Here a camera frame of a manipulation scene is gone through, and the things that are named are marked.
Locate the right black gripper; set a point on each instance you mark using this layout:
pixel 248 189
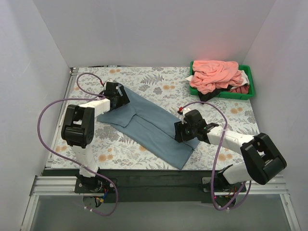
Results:
pixel 179 132

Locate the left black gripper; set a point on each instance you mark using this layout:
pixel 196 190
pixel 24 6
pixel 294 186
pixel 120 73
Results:
pixel 122 96

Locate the blue-grey t shirt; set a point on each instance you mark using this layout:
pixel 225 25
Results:
pixel 152 127

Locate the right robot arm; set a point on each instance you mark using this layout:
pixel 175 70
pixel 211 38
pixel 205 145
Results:
pixel 262 159

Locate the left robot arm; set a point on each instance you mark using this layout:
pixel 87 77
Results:
pixel 78 130

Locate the black t shirt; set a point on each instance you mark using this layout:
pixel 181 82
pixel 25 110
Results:
pixel 208 96

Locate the pink t shirt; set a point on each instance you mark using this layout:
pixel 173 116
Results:
pixel 212 75

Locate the dark red t shirt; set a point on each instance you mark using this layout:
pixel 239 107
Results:
pixel 244 89

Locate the green plastic bin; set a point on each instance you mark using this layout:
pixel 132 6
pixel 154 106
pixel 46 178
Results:
pixel 229 95

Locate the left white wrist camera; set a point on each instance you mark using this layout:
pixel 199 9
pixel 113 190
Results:
pixel 103 83

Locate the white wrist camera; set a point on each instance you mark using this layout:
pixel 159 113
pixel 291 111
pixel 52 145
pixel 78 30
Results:
pixel 103 83
pixel 183 111

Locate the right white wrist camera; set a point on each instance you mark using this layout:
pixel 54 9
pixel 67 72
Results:
pixel 183 111

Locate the aluminium rail frame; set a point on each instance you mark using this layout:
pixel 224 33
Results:
pixel 54 207

